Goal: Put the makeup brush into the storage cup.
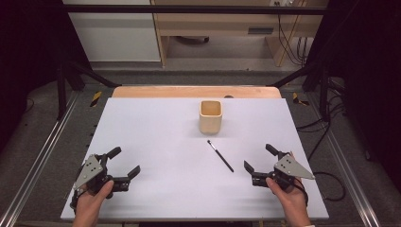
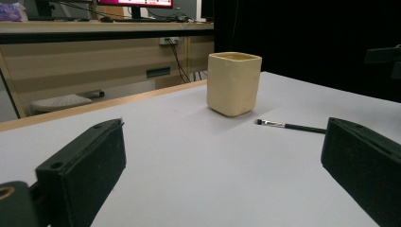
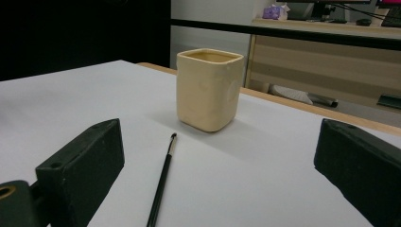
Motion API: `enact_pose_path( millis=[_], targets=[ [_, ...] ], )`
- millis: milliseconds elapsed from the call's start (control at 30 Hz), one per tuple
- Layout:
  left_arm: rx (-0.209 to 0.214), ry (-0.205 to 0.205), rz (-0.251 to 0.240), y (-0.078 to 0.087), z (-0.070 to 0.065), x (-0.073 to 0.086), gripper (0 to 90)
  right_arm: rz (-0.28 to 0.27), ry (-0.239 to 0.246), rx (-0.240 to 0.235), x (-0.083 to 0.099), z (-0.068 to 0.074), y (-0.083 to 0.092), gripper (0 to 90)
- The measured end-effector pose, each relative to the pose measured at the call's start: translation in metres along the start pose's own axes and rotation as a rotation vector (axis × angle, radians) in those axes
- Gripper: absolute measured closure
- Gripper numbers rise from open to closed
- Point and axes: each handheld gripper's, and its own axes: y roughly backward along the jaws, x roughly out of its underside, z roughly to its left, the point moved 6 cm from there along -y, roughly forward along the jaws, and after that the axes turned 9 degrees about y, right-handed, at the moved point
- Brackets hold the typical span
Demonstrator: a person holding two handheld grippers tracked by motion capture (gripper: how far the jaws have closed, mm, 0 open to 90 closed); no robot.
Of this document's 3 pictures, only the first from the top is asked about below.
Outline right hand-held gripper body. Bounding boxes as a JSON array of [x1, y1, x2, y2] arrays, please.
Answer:
[[252, 151, 316, 192]]

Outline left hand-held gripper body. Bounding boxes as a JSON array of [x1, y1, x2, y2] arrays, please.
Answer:
[[70, 153, 131, 211]]

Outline thin black brush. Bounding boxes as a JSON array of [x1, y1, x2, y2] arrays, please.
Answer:
[[206, 139, 235, 173]]

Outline square wooden cup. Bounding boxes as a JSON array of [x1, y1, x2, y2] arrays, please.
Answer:
[[199, 99, 223, 135]]

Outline person's right hand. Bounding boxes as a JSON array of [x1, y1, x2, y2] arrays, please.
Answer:
[[265, 150, 308, 220]]

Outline person's left hand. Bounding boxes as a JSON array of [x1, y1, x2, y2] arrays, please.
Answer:
[[73, 180, 114, 221]]

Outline white table board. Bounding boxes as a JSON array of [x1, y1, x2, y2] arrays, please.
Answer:
[[60, 96, 329, 221]]

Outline yellow black floor tape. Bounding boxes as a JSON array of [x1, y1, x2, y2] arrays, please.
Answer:
[[291, 92, 310, 107], [90, 90, 104, 108]]

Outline black metal stand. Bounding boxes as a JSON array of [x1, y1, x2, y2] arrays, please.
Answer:
[[56, 59, 123, 121], [267, 61, 331, 123]]

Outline wooden table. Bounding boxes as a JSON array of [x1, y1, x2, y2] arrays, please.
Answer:
[[112, 85, 282, 99]]

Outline white cabinet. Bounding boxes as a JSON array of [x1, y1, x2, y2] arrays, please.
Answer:
[[61, 0, 162, 63]]

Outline black curtain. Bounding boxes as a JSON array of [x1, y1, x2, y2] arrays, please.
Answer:
[[0, 0, 93, 153], [302, 0, 401, 185]]

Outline wooden desk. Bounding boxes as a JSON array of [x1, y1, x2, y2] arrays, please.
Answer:
[[150, 0, 329, 68]]

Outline white power strip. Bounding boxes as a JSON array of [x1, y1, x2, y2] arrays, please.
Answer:
[[269, 0, 298, 8]]

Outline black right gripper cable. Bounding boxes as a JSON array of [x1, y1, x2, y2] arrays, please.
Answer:
[[293, 178, 309, 208]]

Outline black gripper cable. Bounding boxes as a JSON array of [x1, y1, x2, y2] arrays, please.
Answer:
[[293, 178, 309, 208], [69, 188, 80, 213]]

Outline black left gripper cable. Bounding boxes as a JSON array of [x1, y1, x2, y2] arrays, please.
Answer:
[[69, 188, 80, 213]]

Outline aluminium floor rail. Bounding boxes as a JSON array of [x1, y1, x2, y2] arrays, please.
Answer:
[[0, 91, 80, 227], [305, 93, 383, 227]]

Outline black floor cable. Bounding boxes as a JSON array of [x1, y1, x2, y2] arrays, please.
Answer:
[[295, 79, 348, 202]]

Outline black hanging desk cables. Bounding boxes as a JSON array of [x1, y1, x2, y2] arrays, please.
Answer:
[[276, 13, 309, 67]]

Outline black horizontal frame bar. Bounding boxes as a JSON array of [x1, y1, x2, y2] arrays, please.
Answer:
[[61, 4, 327, 16]]

